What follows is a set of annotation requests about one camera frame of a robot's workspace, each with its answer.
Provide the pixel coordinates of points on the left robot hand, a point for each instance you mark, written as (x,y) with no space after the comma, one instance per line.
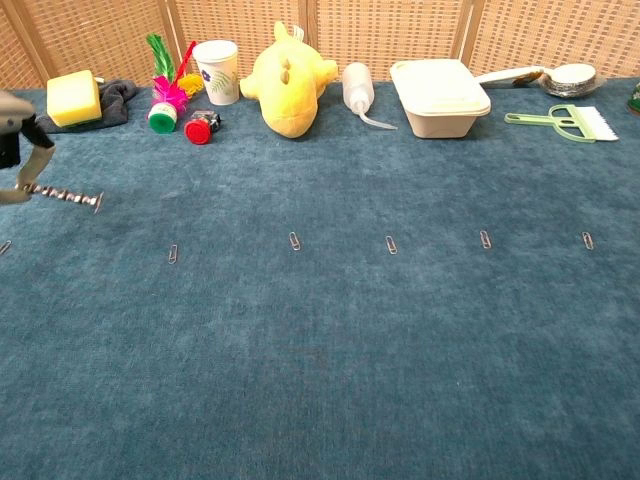
(12,112)

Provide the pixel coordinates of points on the silver magnetic bead rod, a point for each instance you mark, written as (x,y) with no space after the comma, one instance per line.
(60,193)

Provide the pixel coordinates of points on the silver paper clip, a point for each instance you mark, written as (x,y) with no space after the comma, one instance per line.
(173,254)
(485,239)
(295,241)
(588,240)
(391,244)
(5,247)
(98,202)

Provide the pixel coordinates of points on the yellow sponge block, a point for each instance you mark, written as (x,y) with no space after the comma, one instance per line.
(72,97)

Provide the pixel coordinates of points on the dark grey cloth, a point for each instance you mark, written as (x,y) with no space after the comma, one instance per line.
(117,95)

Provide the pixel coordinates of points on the colourful feather shuttlecock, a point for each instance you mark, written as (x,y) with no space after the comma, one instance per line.
(162,117)

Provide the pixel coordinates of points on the white paper cup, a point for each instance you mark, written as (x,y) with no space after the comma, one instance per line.
(217,75)

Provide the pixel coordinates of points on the yellow plush toy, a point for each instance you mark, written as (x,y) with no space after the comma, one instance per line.
(290,85)

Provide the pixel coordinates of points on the clear plastic wash bottle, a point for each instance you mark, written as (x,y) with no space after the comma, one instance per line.
(357,82)

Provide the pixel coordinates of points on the blue carpet table cover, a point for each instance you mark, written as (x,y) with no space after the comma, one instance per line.
(320,325)

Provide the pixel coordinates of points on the woven wooden folding screen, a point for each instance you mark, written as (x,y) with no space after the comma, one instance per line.
(390,30)

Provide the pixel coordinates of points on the beige lidded lunch box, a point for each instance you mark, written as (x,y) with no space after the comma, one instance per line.
(440,100)

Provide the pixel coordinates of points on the white plastic ladle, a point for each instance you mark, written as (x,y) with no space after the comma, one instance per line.
(505,76)

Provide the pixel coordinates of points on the stack of foil dishes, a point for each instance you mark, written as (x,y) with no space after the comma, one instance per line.
(570,89)

